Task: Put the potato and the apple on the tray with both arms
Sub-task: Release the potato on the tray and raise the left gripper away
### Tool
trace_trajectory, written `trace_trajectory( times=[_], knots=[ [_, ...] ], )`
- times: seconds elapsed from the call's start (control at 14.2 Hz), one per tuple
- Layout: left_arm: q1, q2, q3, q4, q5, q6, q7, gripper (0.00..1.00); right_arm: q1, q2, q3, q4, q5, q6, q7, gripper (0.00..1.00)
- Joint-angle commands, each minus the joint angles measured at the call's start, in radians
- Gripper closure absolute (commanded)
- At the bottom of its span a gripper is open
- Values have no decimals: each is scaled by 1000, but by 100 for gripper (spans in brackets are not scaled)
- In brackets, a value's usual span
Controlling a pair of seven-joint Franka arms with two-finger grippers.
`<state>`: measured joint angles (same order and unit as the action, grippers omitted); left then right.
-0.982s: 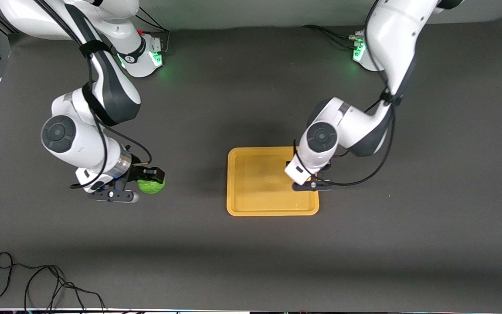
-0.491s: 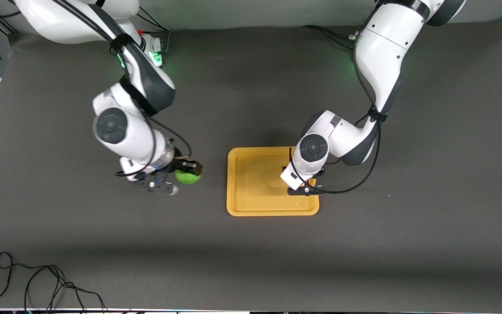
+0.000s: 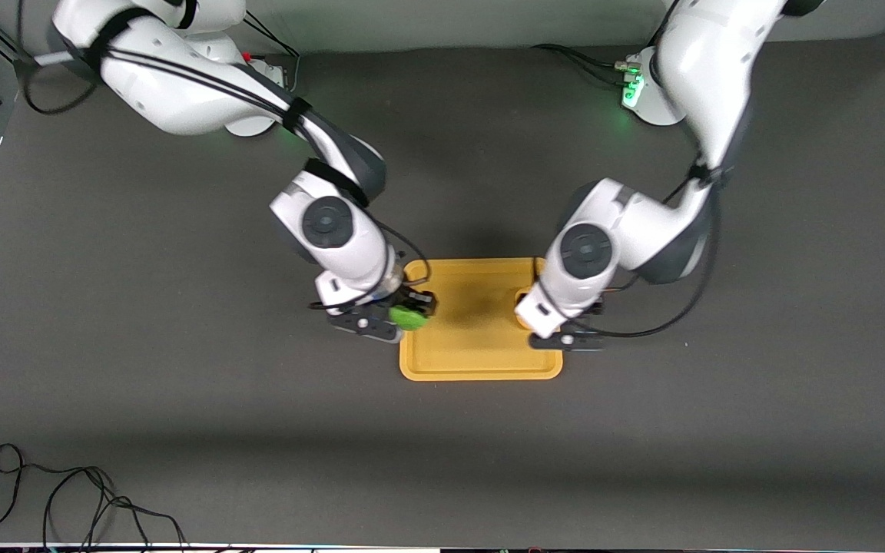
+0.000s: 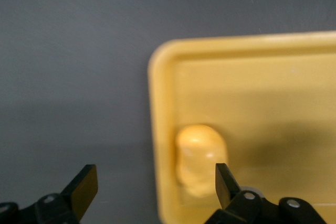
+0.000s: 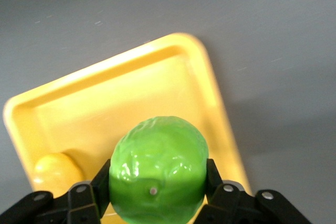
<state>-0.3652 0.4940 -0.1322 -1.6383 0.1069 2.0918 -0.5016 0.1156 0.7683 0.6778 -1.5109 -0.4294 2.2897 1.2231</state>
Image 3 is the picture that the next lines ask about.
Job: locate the yellow plastic tray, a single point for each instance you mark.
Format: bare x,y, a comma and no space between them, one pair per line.
473,349

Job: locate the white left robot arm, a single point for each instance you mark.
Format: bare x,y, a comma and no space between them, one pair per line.
704,77

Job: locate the yellow potato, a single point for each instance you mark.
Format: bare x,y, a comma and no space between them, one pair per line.
525,306

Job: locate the green apple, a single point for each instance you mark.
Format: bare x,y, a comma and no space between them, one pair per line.
410,318

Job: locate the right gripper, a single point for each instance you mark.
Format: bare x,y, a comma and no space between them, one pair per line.
414,299

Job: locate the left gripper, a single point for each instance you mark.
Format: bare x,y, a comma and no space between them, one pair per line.
594,309

